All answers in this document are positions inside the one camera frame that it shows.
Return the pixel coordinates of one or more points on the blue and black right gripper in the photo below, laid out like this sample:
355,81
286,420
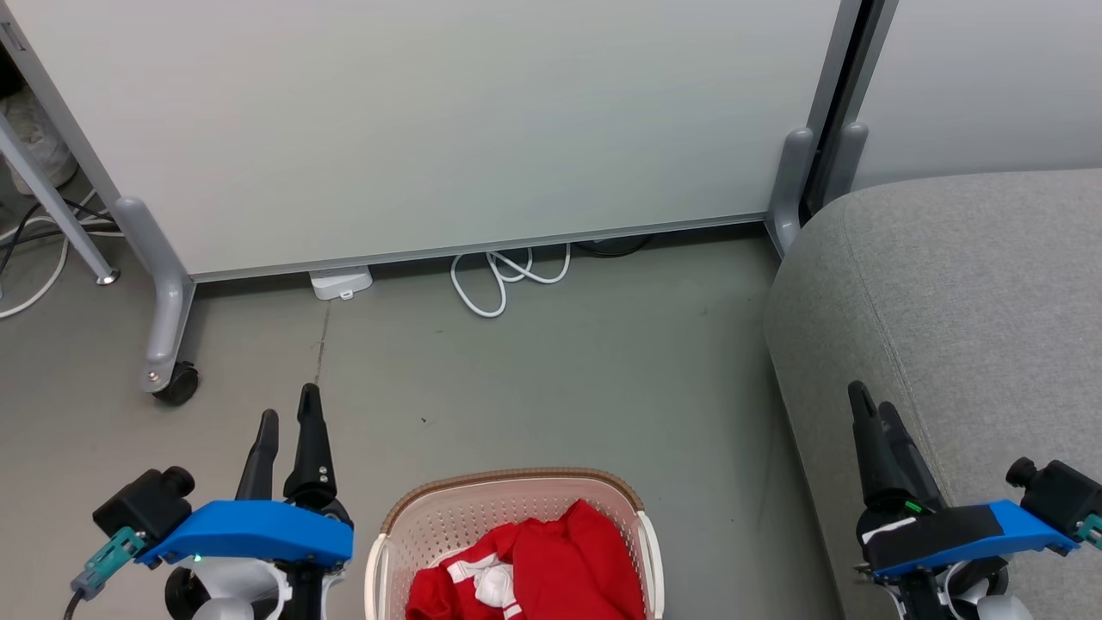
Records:
947,534

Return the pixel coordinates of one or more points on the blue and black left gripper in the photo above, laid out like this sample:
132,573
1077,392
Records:
258,532

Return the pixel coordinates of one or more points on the plain red garment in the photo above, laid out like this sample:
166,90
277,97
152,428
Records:
577,560

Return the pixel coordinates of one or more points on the grey fabric sofa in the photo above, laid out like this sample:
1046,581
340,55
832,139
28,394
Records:
964,344

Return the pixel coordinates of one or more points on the black caster wheel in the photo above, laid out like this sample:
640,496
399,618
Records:
179,385

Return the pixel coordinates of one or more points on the beige perforated laundry basket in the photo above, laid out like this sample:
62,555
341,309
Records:
456,517

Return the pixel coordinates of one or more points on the white power adapter box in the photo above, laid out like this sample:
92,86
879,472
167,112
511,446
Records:
341,282

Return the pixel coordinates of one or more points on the grey partition leg with caster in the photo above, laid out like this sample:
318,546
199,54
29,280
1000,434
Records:
164,293

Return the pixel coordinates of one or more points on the grey metal table leg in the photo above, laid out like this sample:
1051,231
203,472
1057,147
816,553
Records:
52,202

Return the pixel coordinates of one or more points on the large white partition panel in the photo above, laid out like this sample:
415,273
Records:
430,129

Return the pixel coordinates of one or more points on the narrow white partition panel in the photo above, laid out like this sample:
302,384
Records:
990,86

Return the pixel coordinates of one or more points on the white shoe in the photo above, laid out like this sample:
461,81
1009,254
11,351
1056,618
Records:
39,138

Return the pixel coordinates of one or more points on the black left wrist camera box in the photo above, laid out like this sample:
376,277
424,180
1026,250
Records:
142,508

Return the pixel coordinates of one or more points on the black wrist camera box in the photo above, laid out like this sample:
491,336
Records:
1059,495
142,508

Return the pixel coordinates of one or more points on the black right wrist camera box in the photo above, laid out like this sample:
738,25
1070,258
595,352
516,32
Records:
1059,495

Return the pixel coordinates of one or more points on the teal left camera connector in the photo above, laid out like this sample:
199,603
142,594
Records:
108,560

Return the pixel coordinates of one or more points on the teal camera connector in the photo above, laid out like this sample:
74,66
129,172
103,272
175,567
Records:
108,560
1092,530

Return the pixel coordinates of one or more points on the teal right camera connector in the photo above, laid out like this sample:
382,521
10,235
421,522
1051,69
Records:
1092,530

